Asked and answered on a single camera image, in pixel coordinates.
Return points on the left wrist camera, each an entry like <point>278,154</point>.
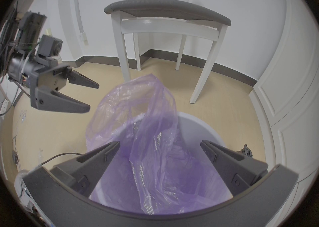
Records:
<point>48,45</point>

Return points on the white wardrobe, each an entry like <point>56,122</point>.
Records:
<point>286,96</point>

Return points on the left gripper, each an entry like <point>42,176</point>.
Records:
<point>49,76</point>

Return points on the white wall socket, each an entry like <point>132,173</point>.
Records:
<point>83,38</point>

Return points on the black plastic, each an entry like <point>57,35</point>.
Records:
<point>245,151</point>

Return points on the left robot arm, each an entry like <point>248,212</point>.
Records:
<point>32,26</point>

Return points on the purple plastic bag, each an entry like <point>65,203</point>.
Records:
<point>154,146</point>

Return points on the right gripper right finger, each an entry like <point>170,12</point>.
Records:
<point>229,168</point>

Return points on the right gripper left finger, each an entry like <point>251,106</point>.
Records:
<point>92,168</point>

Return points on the white chair grey seat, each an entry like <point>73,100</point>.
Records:
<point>162,10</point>

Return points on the white trash bin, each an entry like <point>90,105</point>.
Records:
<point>199,131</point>

